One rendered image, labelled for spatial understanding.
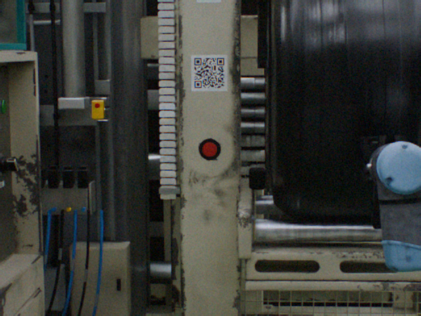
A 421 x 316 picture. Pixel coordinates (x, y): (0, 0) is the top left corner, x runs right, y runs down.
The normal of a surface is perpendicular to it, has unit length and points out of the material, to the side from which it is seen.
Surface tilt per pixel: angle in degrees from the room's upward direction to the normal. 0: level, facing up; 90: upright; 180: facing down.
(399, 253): 89
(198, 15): 90
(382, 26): 66
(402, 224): 84
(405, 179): 83
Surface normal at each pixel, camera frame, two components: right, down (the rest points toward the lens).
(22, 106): -0.05, 0.13
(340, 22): -0.05, -0.31
